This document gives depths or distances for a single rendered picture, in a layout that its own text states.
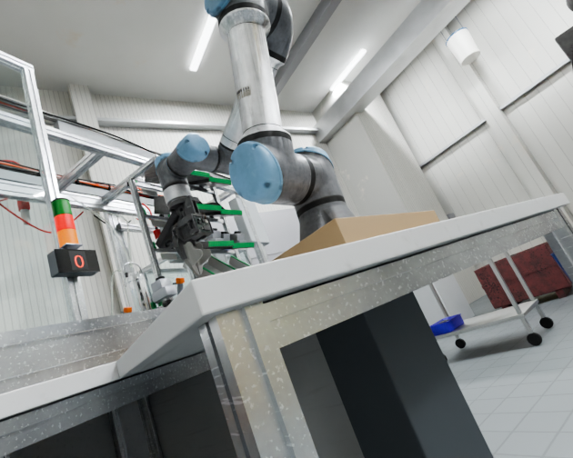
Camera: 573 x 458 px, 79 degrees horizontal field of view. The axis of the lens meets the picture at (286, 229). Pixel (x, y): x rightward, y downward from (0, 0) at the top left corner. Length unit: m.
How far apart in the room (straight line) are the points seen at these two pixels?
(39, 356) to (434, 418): 0.68
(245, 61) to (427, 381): 0.72
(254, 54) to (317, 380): 1.41
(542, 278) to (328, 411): 3.97
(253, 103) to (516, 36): 8.58
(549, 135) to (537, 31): 2.00
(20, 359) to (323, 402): 1.34
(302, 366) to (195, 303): 1.53
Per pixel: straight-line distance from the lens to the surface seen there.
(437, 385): 0.76
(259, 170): 0.66
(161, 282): 1.17
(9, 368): 0.71
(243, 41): 0.83
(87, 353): 0.77
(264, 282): 0.30
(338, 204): 0.76
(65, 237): 1.21
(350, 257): 0.37
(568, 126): 8.58
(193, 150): 0.95
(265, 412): 0.30
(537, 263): 5.29
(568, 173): 8.55
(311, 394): 1.81
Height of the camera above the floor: 0.80
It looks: 16 degrees up
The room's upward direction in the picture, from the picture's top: 22 degrees counter-clockwise
